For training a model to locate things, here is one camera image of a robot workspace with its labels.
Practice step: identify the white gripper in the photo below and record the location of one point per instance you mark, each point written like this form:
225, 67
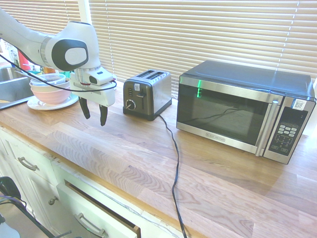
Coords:
104, 95

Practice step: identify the stainless steel two-slot toaster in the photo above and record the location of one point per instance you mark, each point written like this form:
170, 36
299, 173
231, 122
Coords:
153, 96

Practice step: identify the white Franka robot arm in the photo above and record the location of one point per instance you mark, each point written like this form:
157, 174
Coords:
24, 37

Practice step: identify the white plate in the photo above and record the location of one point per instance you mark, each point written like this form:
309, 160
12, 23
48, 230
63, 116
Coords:
67, 102

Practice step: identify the pink bowl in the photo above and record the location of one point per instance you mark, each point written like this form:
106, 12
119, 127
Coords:
52, 96

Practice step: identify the clear plastic container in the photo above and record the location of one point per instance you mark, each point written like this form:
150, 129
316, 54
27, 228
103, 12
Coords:
54, 77

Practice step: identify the cream bowl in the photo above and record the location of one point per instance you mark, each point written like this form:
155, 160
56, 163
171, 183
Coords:
44, 85

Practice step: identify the stainless steel sink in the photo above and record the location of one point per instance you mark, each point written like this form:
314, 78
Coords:
12, 89

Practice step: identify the red bottle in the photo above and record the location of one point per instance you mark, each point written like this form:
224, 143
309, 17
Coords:
23, 63

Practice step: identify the white open drawer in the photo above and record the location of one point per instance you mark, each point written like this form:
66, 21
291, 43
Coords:
81, 208

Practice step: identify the silver cabinet knob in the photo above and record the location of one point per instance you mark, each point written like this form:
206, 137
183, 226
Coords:
52, 200

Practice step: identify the narrow beige window blinds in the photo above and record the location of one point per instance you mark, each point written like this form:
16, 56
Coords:
49, 12

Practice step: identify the stainless steel black microwave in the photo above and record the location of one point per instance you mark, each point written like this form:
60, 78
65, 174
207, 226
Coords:
223, 114

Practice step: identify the wide beige window blinds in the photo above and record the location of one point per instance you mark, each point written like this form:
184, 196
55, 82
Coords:
198, 29

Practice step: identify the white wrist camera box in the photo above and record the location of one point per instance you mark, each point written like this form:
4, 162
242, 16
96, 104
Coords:
101, 77

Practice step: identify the white window post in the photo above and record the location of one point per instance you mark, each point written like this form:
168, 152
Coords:
84, 11

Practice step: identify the black camera stand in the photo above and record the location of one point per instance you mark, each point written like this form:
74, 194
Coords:
10, 188

